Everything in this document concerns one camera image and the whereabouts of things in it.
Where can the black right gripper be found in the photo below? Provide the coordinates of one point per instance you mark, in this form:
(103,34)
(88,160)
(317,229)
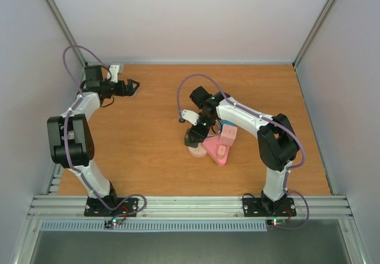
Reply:
(200,134)

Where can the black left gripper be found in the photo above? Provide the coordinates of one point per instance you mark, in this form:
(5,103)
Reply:
(130,92)

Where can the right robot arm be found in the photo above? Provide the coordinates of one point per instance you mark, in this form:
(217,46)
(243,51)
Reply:
(276,138)

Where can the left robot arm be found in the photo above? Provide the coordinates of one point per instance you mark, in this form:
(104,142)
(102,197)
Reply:
(70,141)

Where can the pink round socket base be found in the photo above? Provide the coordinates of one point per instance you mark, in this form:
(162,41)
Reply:
(198,152)

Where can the pink small plug adapter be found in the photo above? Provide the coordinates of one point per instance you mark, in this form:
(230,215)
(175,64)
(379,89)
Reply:
(221,151)

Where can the cyan blue plug adapter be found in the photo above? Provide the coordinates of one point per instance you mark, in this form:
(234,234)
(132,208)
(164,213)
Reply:
(227,123)

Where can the pink cube socket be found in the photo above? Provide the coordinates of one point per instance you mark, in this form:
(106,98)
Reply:
(228,135)

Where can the pink triangular power strip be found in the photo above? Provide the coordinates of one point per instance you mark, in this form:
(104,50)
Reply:
(211,145)

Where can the right controller board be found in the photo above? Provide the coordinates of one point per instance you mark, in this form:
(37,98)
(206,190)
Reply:
(277,222)

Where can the controller board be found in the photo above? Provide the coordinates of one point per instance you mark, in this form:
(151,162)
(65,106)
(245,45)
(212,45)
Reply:
(277,222)
(112,223)

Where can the left controller board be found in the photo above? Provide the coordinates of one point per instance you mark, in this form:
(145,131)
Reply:
(112,223)

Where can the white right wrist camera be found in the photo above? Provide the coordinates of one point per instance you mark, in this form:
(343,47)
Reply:
(188,116)

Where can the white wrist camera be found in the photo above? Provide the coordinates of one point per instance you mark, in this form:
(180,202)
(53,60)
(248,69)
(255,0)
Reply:
(188,116)
(115,69)

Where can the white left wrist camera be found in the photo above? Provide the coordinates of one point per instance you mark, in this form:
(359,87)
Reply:
(115,69)

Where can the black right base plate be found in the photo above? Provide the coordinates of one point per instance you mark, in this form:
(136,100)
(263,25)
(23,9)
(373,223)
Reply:
(252,207)

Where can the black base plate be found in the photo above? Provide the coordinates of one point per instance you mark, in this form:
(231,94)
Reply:
(119,206)
(252,207)

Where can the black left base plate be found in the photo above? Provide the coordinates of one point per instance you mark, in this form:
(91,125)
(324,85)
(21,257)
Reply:
(119,206)

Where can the aluminium front rail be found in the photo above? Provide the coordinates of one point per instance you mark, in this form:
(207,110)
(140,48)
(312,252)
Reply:
(191,207)

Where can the grey slotted cable duct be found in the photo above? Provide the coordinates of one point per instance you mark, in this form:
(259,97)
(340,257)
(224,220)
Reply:
(156,226)

